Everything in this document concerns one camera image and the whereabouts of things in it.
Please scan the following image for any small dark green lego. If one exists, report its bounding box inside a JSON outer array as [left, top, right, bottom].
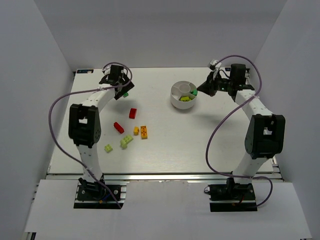
[[190, 89, 198, 96]]

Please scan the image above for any lime green lego brick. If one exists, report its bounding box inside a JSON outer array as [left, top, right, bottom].
[[179, 96, 192, 102]]

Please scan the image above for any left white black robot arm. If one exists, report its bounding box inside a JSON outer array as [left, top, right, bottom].
[[68, 64, 134, 201]]

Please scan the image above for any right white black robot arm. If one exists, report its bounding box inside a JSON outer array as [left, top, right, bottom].
[[197, 63, 286, 193]]

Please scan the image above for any white round divided container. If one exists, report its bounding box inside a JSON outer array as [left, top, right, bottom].
[[170, 80, 198, 110]]

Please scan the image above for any red lego brick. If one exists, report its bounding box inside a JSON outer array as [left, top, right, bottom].
[[129, 108, 137, 120]]

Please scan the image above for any small red lego piece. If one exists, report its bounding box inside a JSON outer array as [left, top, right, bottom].
[[113, 122, 125, 134]]

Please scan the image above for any small orange lego brick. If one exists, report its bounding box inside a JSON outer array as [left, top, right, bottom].
[[133, 126, 140, 136]]

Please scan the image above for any left blue table label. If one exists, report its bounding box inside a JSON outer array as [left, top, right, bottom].
[[76, 69, 94, 74]]

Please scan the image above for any orange yellow lego brick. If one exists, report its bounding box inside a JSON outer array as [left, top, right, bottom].
[[140, 125, 148, 140]]

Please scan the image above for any pale green lego brick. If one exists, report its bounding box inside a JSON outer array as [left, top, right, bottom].
[[120, 134, 133, 149]]

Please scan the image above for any small pale green lego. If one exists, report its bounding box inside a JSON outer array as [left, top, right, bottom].
[[104, 144, 113, 153]]

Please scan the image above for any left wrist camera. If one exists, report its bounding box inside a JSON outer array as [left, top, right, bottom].
[[102, 66, 111, 75]]

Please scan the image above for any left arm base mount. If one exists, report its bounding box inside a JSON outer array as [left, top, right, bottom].
[[73, 184, 127, 210]]

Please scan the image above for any aluminium front rail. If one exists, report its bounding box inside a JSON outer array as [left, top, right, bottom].
[[45, 172, 283, 181]]

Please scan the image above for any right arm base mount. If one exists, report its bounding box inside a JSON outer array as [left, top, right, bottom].
[[203, 183, 258, 213]]

